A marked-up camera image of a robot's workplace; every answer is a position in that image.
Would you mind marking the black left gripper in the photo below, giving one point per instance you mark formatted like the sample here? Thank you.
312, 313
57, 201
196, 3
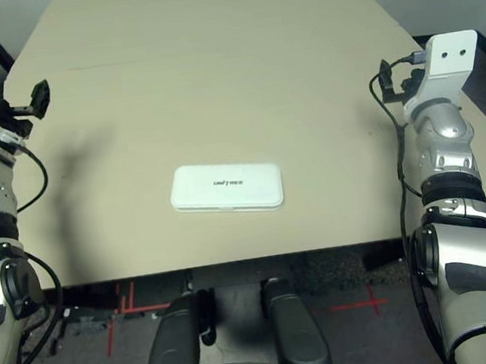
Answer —
12, 121

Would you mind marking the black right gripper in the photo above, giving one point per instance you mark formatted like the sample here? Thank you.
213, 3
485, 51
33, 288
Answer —
411, 86

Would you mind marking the white plastic pencil case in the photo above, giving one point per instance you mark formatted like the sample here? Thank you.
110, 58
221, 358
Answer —
226, 188

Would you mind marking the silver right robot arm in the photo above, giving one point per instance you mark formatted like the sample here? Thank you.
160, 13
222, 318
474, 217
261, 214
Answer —
446, 134

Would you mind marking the large red tape cross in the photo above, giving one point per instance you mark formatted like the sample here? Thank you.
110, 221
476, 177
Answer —
373, 303

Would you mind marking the red floor tape lines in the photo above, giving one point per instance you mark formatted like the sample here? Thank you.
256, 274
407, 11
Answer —
110, 337

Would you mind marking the dark grey right robot leg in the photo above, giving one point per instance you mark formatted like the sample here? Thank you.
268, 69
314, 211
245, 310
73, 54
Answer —
293, 329

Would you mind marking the dark grey robot leg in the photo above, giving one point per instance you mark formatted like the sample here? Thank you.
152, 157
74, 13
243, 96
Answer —
172, 337
293, 329

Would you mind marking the dark grey left robot leg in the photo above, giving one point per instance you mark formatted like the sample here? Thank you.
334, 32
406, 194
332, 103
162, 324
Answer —
172, 337

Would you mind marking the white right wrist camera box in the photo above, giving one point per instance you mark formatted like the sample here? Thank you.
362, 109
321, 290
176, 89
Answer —
451, 56

